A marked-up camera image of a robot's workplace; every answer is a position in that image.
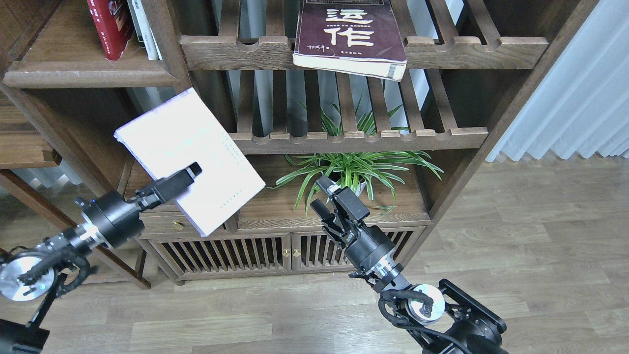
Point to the white purple book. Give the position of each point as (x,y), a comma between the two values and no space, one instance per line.
(183,131)

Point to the white upright books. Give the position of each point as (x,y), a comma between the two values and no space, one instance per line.
(143,29)

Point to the red survival guide book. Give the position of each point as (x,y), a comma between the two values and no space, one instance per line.
(114,25)

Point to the white pleated curtain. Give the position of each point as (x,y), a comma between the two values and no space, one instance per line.
(582,106)

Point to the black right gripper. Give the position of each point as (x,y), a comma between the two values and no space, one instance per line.
(367,248)

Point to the green spider plant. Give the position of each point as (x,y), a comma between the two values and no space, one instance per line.
(372,166)

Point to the brass drawer knob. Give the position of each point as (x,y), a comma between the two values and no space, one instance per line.
(177,225)

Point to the dark maroon book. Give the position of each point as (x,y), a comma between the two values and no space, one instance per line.
(350,36)

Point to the wooden side furniture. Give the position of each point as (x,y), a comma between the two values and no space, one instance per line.
(22,146)

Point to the dark wooden bookshelf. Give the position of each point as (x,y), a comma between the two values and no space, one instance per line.
(480,69)

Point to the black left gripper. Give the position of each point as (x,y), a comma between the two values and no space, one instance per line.
(113,221)

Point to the white plant pot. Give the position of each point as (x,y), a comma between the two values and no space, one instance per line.
(356,183)

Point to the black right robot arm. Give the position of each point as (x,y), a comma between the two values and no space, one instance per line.
(442,319)

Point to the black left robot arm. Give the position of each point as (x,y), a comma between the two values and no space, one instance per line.
(59,264)

